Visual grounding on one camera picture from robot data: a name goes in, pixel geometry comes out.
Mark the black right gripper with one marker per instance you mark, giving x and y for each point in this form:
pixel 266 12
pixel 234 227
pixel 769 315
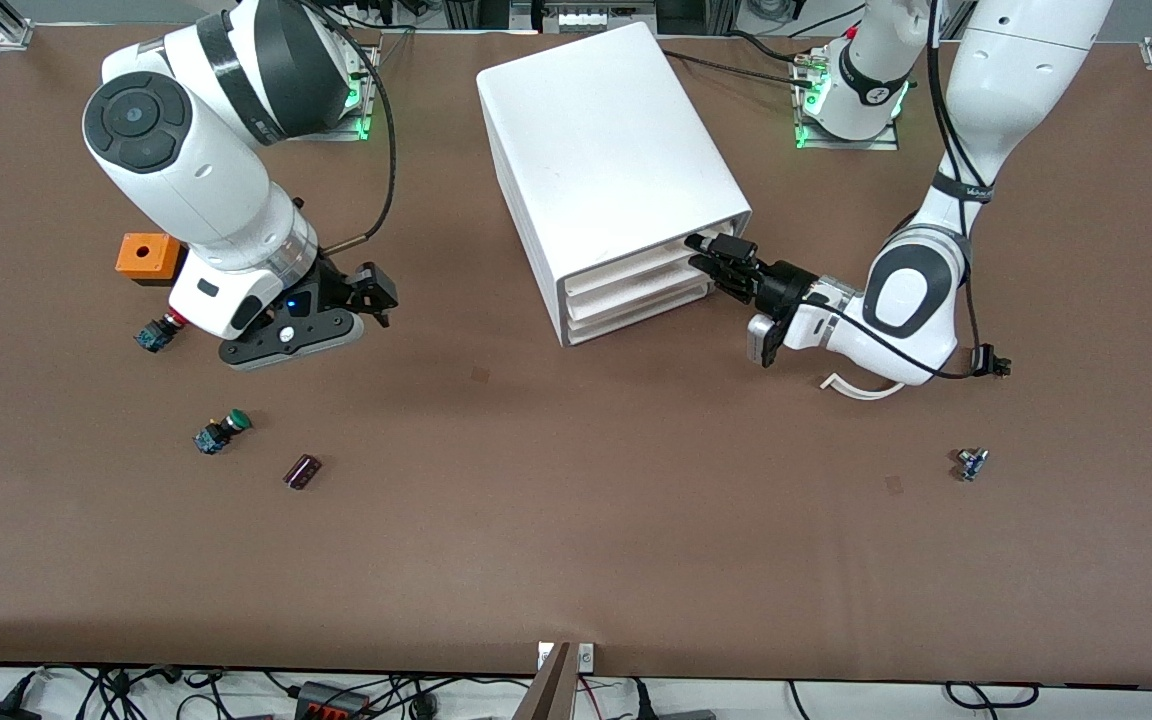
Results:
pixel 334 289

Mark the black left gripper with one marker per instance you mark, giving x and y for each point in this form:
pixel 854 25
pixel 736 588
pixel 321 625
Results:
pixel 781 283

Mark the white drawer with button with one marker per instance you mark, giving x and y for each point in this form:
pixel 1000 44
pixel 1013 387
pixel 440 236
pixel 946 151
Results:
pixel 636 266

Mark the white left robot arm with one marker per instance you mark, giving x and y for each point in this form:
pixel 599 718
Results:
pixel 1016 60

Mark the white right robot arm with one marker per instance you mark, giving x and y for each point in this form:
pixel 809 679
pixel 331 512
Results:
pixel 196 170

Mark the white empty drawer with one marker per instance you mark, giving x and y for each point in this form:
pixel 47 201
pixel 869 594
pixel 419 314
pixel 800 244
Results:
pixel 636 291
pixel 636 314

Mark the white drawer cabinet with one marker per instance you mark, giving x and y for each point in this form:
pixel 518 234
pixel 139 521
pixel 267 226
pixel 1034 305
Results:
pixel 596 140

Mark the green push button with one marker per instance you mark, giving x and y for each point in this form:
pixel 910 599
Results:
pixel 216 435

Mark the red push button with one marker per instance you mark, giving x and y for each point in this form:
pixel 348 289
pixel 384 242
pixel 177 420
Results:
pixel 151 337

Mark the white curved plastic strip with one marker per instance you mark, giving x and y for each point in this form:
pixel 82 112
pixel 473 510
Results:
pixel 851 390

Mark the dark purple cylinder component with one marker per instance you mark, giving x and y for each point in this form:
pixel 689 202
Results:
pixel 302 472

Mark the orange box with hole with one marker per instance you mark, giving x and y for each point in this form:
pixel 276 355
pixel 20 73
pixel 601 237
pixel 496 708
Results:
pixel 141 255

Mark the small blue metal component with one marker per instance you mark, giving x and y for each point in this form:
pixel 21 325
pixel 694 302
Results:
pixel 971 465

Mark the black orange power strip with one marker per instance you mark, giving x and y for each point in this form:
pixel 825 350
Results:
pixel 331 700

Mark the brown wooden bar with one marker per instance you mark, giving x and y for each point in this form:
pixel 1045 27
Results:
pixel 548 695

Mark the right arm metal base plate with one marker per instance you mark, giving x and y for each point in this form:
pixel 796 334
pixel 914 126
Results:
pixel 351 135

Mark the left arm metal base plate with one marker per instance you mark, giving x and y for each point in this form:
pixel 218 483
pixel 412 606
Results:
pixel 881 145

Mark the grey metal frame device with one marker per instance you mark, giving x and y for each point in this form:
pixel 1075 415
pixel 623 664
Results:
pixel 601 20

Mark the small black switch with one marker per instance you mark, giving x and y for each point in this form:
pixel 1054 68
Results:
pixel 988 366

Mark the white metal bracket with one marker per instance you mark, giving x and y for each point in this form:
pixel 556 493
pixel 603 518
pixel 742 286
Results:
pixel 586 657

